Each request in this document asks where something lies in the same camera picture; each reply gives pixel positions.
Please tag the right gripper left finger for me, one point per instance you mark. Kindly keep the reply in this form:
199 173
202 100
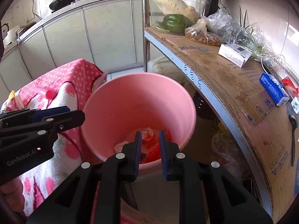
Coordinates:
92 193

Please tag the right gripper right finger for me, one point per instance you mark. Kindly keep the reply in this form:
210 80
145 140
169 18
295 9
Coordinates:
208 190

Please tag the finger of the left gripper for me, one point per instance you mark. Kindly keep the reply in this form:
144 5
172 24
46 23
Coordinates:
58 123
35 114

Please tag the red trash in bucket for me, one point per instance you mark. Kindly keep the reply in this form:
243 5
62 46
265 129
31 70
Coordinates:
150 147

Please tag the grey kitchen cabinet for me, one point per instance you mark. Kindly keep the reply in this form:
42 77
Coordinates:
107 33

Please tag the left hand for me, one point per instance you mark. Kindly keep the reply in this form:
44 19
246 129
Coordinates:
13 194

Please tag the white rice cooker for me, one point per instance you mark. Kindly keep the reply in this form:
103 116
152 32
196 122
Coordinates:
10 36

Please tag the metal storage shelf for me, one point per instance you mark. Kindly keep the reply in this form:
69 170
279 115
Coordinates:
262 134

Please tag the dark electric cooktop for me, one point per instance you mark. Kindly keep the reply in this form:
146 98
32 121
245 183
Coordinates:
22 29

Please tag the black spoon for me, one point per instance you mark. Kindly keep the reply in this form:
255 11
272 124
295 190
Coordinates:
294 125

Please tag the blue tissue pack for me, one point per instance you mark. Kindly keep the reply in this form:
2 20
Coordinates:
274 89

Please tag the red packet on shelf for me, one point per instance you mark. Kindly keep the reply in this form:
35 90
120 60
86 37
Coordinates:
290 87

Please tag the white sack under shelf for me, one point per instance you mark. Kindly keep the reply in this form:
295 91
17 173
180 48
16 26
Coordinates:
162 65

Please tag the small white box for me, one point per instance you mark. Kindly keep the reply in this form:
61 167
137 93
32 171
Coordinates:
235 53

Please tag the bag of brown snacks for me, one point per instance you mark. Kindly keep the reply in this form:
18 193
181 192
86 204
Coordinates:
199 33

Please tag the clear plastic bag greens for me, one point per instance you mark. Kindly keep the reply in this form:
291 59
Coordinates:
250 38

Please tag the green bell pepper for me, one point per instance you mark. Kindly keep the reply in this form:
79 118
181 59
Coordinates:
174 23

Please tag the clear glass bowl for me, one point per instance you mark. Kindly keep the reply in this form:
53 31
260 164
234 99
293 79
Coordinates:
195 10

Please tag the napa cabbage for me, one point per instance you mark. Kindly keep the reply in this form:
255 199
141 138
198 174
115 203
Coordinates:
164 7

